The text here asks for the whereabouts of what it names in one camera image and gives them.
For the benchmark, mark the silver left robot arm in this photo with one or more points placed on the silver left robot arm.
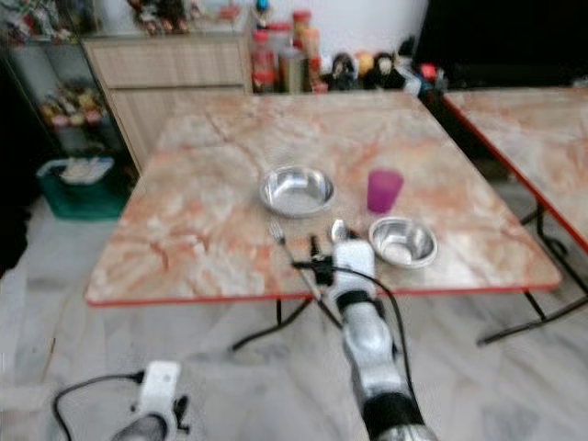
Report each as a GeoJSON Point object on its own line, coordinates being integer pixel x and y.
{"type": "Point", "coordinates": [147, 430]}

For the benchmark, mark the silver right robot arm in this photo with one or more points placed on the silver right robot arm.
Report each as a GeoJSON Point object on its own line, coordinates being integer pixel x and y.
{"type": "Point", "coordinates": [367, 349]}

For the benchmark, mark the steel fork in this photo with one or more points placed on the steel fork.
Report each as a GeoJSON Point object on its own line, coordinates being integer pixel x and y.
{"type": "Point", "coordinates": [289, 250]}

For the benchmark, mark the large steel bowl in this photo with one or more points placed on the large steel bowl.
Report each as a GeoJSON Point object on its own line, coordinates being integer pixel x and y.
{"type": "Point", "coordinates": [296, 191]}

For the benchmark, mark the small steel bowl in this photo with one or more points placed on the small steel bowl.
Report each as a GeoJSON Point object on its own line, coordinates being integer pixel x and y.
{"type": "Point", "coordinates": [404, 241]}

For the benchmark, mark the purple plastic cup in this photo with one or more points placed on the purple plastic cup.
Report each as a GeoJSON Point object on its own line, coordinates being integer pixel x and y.
{"type": "Point", "coordinates": [384, 191]}

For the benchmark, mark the marble folding table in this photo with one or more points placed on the marble folding table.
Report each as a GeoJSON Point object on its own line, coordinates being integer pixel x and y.
{"type": "Point", "coordinates": [533, 138]}
{"type": "Point", "coordinates": [193, 184]}

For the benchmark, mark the steel canister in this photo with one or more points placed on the steel canister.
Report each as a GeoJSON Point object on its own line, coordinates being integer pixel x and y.
{"type": "Point", "coordinates": [292, 72]}

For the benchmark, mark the black monkey figurine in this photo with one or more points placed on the black monkey figurine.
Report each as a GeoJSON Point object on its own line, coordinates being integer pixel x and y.
{"type": "Point", "coordinates": [386, 70]}
{"type": "Point", "coordinates": [342, 71]}

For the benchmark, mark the yellow figurine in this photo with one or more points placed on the yellow figurine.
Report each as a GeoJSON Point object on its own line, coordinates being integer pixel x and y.
{"type": "Point", "coordinates": [366, 62]}

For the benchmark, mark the small red object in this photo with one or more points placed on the small red object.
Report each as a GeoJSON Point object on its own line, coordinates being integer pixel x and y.
{"type": "Point", "coordinates": [427, 72]}

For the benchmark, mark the tall orange-lidded jar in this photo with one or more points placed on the tall orange-lidded jar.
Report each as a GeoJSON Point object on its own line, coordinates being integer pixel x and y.
{"type": "Point", "coordinates": [301, 26]}

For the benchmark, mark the light wooden cabinet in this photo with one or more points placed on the light wooden cabinet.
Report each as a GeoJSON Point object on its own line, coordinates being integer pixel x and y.
{"type": "Point", "coordinates": [165, 64]}

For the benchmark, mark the green plastic basket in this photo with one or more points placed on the green plastic basket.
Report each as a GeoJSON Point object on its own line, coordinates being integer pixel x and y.
{"type": "Point", "coordinates": [78, 202]}

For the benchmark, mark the blue round ornament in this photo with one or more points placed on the blue round ornament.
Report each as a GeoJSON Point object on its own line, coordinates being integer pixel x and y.
{"type": "Point", "coordinates": [263, 11]}

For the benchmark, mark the black television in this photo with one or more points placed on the black television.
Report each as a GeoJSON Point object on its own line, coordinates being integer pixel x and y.
{"type": "Point", "coordinates": [505, 37]}

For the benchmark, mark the glass display shelf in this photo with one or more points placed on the glass display shelf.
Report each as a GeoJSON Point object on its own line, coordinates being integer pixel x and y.
{"type": "Point", "coordinates": [28, 64]}

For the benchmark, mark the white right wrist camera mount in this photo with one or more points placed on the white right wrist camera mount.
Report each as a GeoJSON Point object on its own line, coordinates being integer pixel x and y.
{"type": "Point", "coordinates": [351, 262]}

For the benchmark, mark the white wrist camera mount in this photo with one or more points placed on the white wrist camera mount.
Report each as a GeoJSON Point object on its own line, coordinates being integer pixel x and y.
{"type": "Point", "coordinates": [158, 386]}
{"type": "Point", "coordinates": [351, 262]}

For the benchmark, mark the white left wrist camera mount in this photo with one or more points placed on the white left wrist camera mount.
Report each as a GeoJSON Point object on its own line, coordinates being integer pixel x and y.
{"type": "Point", "coordinates": [158, 386]}

